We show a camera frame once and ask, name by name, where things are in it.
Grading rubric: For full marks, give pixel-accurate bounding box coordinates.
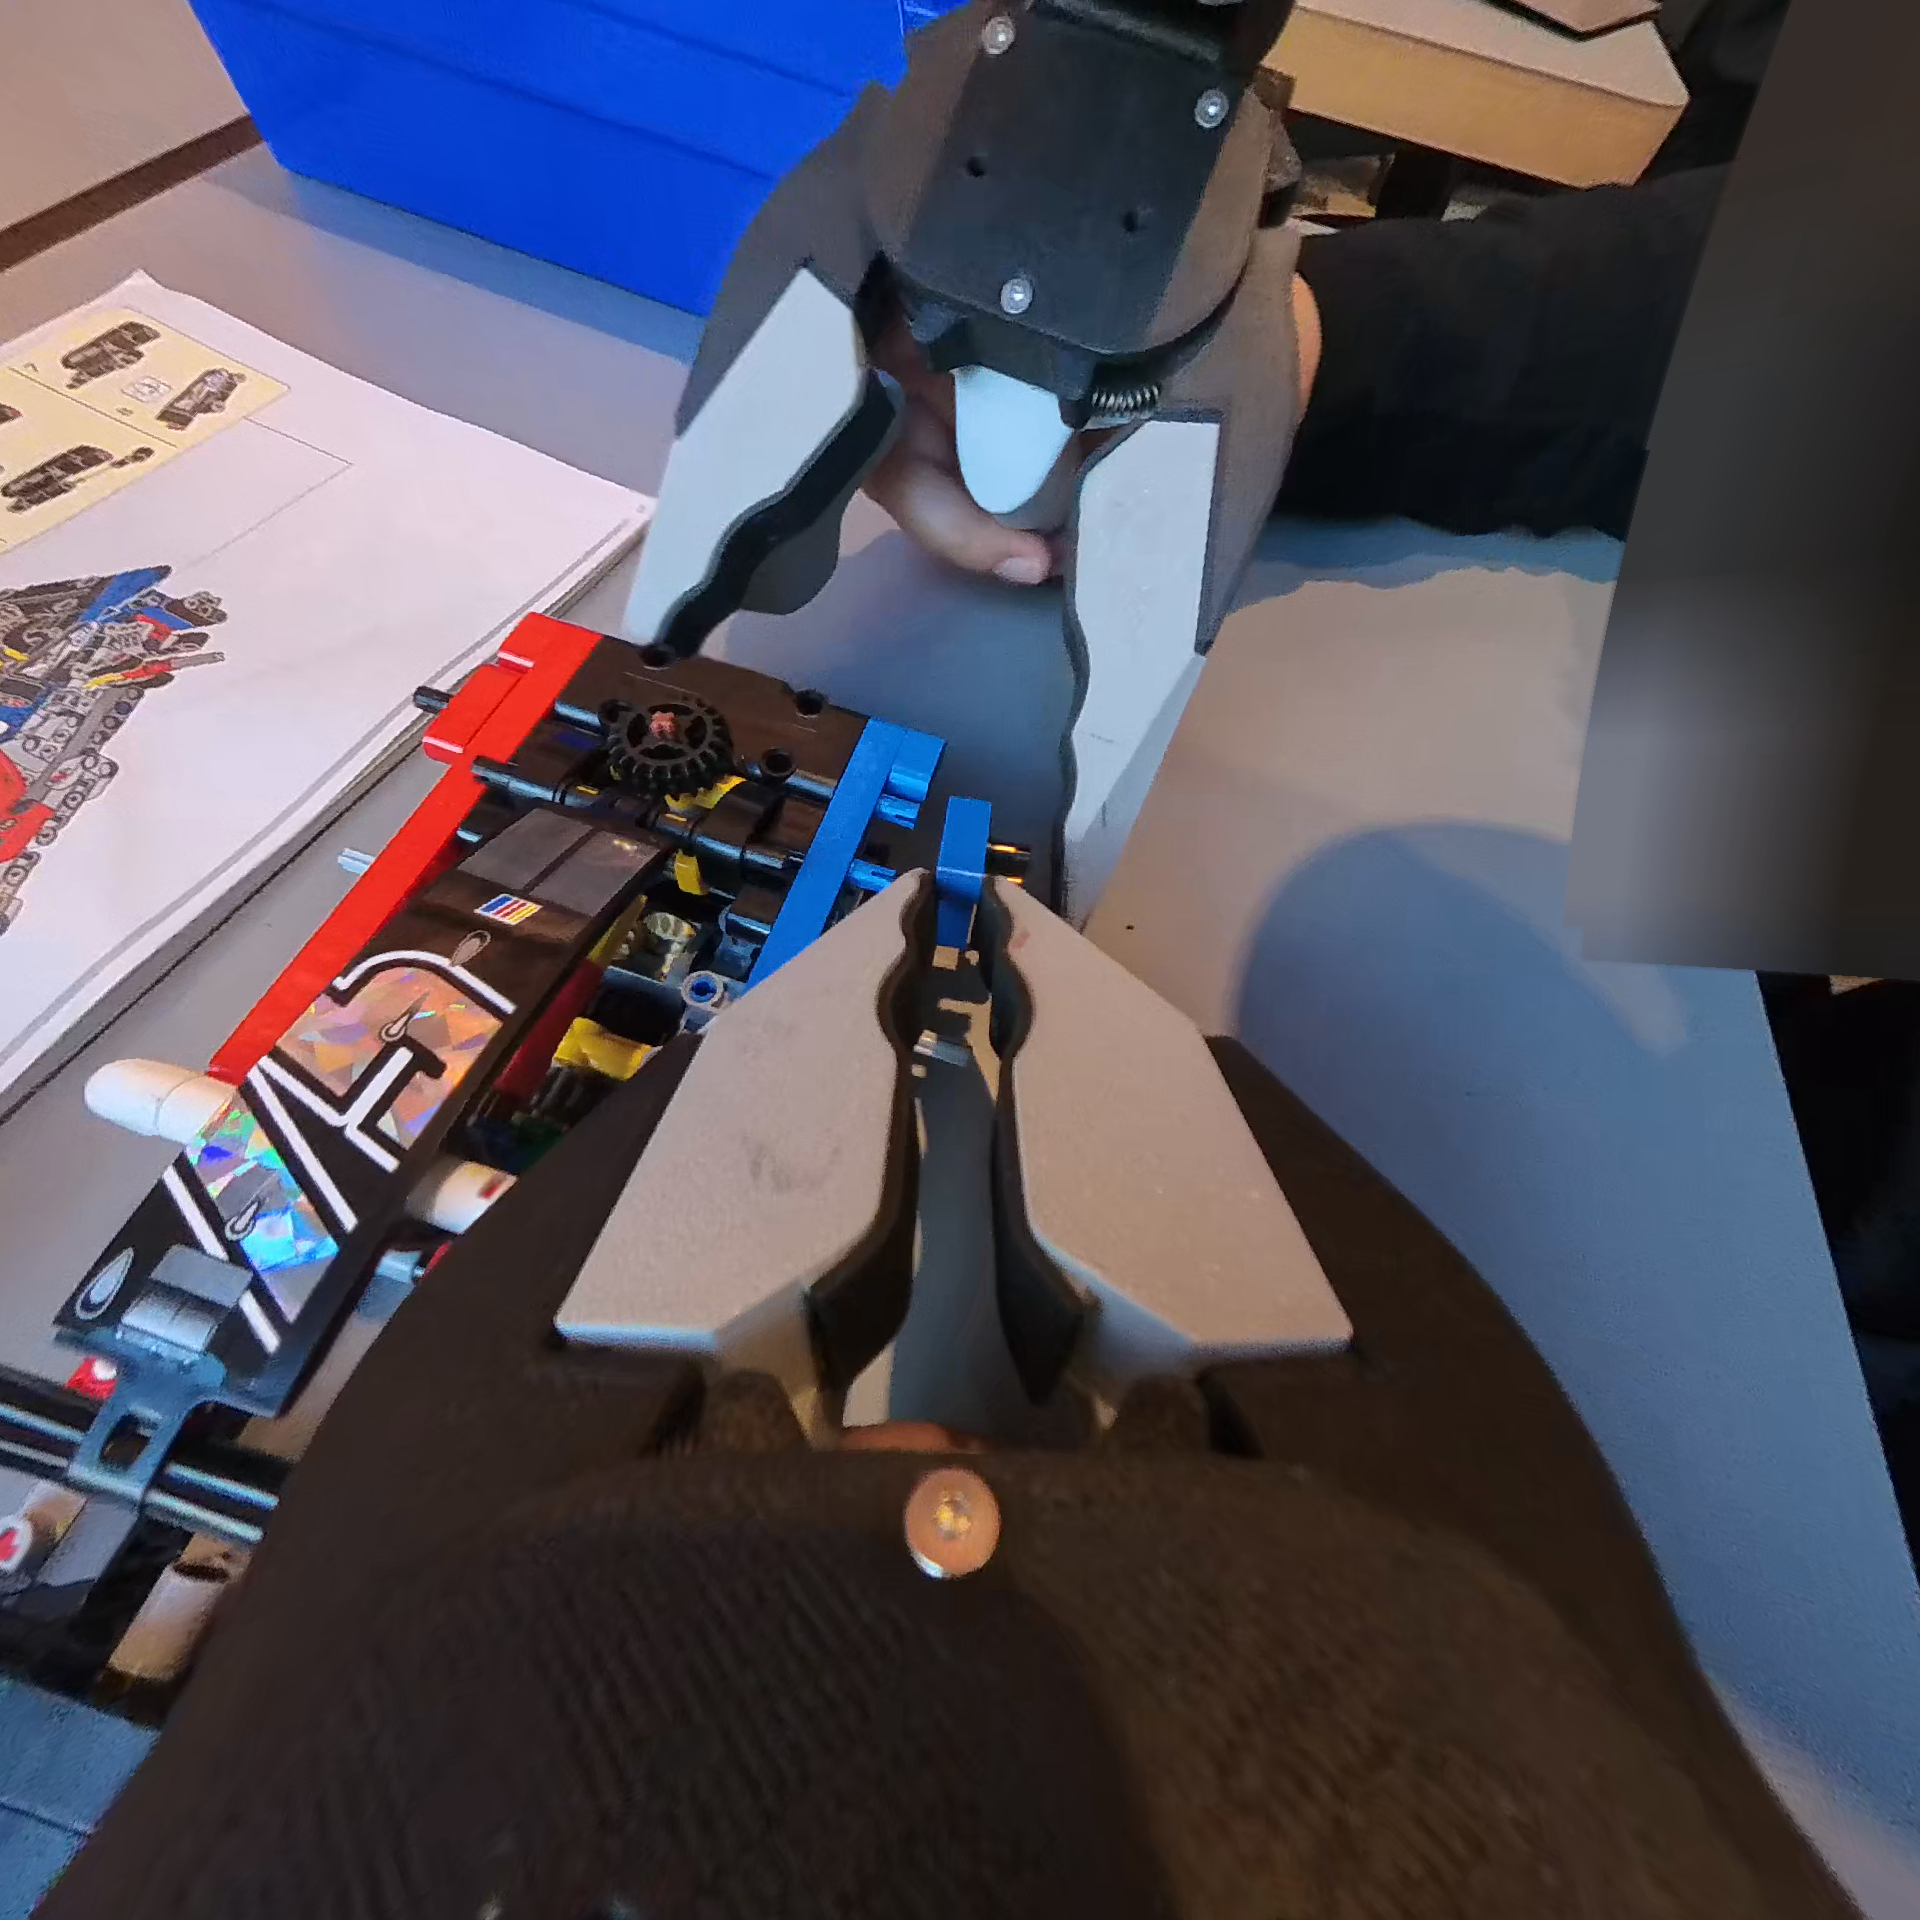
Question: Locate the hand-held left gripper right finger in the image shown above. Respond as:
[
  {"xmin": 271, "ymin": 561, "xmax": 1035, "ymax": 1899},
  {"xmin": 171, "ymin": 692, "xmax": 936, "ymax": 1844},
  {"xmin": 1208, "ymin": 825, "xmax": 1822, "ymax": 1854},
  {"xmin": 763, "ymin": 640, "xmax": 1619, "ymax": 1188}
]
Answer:
[{"xmin": 984, "ymin": 878, "xmax": 1355, "ymax": 1438}]

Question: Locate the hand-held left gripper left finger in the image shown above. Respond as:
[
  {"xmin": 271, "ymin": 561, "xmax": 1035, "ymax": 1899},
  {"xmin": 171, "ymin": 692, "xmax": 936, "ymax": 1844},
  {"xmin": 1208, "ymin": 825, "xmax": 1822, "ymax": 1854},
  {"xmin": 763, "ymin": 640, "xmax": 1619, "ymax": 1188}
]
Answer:
[{"xmin": 556, "ymin": 870, "xmax": 936, "ymax": 1444}]

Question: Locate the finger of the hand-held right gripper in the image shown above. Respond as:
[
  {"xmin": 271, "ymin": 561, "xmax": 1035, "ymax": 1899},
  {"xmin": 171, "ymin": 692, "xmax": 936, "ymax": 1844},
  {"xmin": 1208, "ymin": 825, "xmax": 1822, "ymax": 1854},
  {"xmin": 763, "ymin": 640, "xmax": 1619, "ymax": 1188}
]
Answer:
[
  {"xmin": 1055, "ymin": 415, "xmax": 1224, "ymax": 920},
  {"xmin": 623, "ymin": 268, "xmax": 905, "ymax": 662}
]

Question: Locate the blue L-shaped toy beam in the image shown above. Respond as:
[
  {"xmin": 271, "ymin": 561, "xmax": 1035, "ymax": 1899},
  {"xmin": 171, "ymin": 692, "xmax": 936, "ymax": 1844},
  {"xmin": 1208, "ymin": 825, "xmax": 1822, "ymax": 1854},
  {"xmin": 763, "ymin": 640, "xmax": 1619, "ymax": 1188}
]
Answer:
[{"xmin": 923, "ymin": 791, "xmax": 1002, "ymax": 981}]

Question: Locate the partly built toy car chassis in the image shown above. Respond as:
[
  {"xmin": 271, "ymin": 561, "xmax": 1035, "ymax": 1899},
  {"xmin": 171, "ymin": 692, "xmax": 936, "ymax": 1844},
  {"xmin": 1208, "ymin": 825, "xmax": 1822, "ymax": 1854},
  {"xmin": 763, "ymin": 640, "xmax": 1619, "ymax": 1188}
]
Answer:
[{"xmin": 0, "ymin": 612, "xmax": 958, "ymax": 1704}]

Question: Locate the person's right hand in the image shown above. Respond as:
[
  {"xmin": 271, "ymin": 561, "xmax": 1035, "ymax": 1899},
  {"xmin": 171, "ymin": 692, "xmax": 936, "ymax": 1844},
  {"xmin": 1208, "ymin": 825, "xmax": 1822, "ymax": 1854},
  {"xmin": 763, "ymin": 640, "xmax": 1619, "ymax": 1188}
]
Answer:
[{"xmin": 860, "ymin": 357, "xmax": 1076, "ymax": 588}]

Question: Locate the blue plastic bin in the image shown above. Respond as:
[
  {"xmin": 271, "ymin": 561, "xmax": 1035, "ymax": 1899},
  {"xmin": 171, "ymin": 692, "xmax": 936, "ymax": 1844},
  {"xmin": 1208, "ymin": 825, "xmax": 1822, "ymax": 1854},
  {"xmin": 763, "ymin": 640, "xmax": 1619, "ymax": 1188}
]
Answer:
[{"xmin": 184, "ymin": 0, "xmax": 966, "ymax": 327}]

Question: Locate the wooden table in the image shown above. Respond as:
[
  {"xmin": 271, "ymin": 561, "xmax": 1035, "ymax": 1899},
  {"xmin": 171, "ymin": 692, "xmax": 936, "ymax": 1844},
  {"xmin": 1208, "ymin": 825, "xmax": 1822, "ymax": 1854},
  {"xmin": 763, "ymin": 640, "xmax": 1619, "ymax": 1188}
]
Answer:
[{"xmin": 1257, "ymin": 0, "xmax": 1702, "ymax": 192}]

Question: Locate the open building instruction booklet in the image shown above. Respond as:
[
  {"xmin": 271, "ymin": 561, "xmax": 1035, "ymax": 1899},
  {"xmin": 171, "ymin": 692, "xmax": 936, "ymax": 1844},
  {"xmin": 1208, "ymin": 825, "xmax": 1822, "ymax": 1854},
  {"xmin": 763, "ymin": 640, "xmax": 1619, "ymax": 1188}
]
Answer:
[{"xmin": 0, "ymin": 268, "xmax": 660, "ymax": 1121}]

